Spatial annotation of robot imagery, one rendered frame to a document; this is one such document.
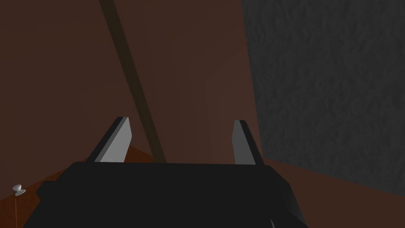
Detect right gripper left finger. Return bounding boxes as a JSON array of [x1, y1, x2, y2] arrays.
[[85, 116, 132, 163]]

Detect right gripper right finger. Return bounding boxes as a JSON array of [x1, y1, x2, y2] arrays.
[[231, 120, 265, 165]]

